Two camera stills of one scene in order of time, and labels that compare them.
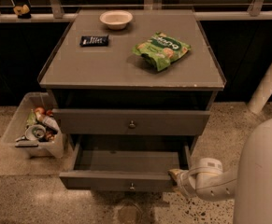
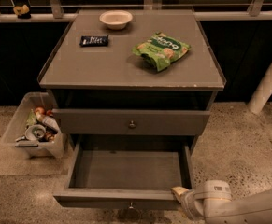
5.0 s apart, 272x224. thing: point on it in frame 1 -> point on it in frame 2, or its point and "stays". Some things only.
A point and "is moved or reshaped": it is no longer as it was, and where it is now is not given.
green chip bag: [161, 50] stays
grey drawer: [124, 163] is moved or reshaped
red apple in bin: [40, 110] stays
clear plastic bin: [30, 128] stays
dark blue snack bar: [93, 40] stays
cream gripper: [185, 180] -> [187, 200]
